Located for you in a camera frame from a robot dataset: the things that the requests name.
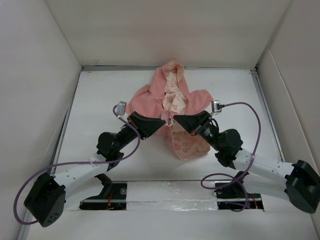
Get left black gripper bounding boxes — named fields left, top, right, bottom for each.
left=115, top=111, right=165, bottom=151

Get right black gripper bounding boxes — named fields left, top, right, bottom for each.
left=173, top=110, right=222, bottom=151

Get silver zipper slider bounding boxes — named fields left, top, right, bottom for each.
left=167, top=116, right=174, bottom=127

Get pink hooded jacket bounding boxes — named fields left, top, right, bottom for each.
left=126, top=60, right=213, bottom=161

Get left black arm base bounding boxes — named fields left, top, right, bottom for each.
left=79, top=174, right=128, bottom=211

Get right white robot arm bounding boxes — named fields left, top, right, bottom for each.
left=173, top=111, right=320, bottom=214

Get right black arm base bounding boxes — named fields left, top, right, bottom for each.
left=212, top=182, right=264, bottom=212

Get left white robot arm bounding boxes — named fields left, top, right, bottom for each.
left=23, top=112, right=166, bottom=228

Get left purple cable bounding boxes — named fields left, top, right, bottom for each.
left=13, top=104, right=141, bottom=225

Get purple cable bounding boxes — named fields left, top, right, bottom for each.
left=13, top=104, right=141, bottom=225
left=201, top=101, right=263, bottom=212

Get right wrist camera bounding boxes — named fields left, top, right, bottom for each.
left=210, top=100, right=225, bottom=117

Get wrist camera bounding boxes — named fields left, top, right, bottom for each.
left=115, top=101, right=127, bottom=117
left=210, top=100, right=225, bottom=117

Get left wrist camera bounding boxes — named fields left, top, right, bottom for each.
left=115, top=101, right=127, bottom=117

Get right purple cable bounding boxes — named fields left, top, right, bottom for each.
left=201, top=101, right=263, bottom=212

